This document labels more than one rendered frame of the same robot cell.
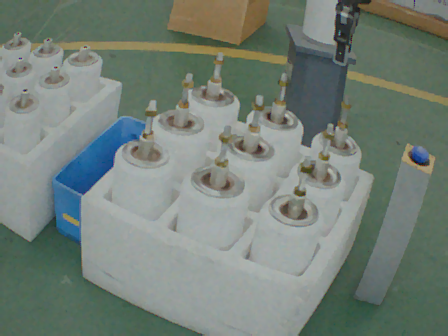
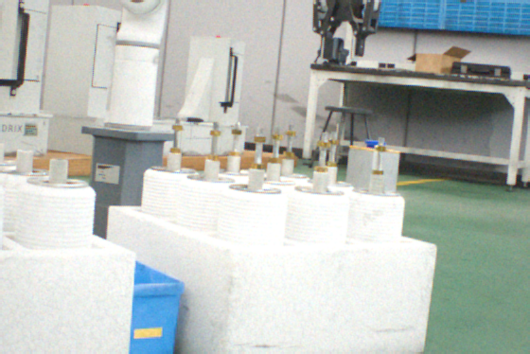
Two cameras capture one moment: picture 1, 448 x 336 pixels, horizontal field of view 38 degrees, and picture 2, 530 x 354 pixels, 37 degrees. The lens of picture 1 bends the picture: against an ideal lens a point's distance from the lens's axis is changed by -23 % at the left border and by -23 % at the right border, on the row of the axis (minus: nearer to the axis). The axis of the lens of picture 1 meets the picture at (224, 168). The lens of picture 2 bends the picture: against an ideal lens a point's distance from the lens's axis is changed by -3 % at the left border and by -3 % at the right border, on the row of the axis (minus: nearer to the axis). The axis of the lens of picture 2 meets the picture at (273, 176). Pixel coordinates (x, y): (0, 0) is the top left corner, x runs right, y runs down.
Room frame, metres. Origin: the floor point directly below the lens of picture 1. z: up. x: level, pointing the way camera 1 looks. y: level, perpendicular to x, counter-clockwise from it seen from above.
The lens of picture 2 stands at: (0.35, 1.05, 0.36)
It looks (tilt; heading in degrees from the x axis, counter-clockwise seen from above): 4 degrees down; 305
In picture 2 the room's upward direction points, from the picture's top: 6 degrees clockwise
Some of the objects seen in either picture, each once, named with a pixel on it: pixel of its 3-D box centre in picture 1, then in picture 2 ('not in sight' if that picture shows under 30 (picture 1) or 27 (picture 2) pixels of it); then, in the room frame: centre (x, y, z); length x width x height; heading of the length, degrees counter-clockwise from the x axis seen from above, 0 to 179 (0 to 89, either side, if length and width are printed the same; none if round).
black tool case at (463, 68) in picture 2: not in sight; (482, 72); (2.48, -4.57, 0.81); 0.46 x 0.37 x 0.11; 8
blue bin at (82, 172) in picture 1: (105, 181); (103, 300); (1.21, 0.21, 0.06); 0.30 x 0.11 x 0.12; 161
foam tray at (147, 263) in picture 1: (232, 233); (262, 279); (1.09, -0.03, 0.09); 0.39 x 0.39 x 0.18; 71
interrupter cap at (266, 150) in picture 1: (250, 147); (273, 182); (1.09, -0.03, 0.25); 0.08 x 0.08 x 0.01
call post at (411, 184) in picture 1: (396, 231); (365, 230); (1.07, -0.33, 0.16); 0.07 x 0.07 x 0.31; 71
